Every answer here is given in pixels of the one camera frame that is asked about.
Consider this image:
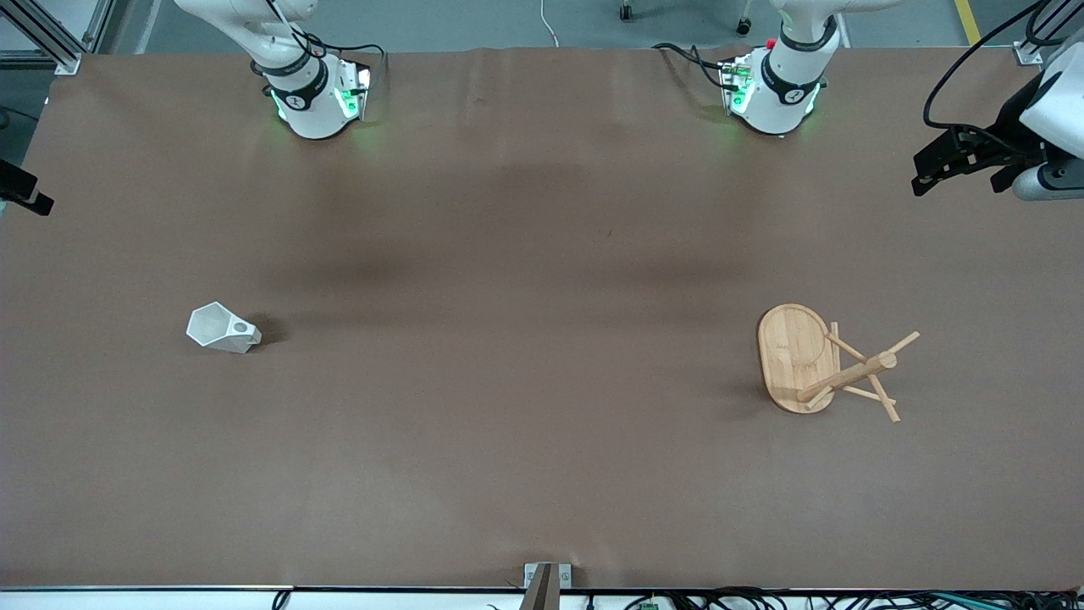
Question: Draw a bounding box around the black cable bundle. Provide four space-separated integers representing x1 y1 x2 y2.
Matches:
627 586 1084 610

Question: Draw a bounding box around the wooden cup rack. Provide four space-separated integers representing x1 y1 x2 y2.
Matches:
756 303 921 424

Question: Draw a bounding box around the white faceted cup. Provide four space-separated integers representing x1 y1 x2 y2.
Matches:
186 302 263 354

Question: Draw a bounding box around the brown table cover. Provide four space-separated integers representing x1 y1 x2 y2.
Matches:
0 47 1084 590

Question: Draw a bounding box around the aluminium frame post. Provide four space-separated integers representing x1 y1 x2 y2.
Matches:
1014 0 1084 66
0 0 115 75

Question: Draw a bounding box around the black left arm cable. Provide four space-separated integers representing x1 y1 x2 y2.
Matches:
922 0 1084 155

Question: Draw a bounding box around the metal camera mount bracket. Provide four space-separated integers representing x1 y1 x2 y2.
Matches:
523 563 572 610

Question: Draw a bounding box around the black base power cable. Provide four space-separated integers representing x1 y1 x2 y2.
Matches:
652 42 731 91
303 34 389 86

